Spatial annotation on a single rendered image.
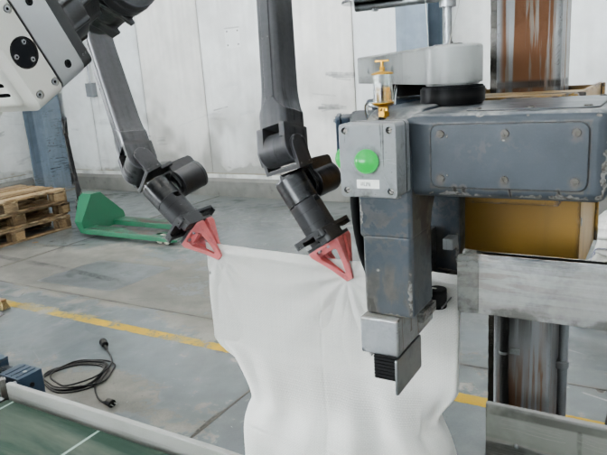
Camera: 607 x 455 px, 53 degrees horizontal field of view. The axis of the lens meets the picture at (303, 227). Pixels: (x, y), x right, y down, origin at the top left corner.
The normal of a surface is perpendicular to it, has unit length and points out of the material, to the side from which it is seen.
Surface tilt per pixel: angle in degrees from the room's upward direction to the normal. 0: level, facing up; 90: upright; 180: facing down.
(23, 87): 116
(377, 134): 90
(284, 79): 74
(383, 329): 90
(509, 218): 90
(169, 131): 90
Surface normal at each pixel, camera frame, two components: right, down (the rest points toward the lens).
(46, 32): 0.86, 0.07
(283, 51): 0.70, -0.14
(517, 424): -0.51, 0.25
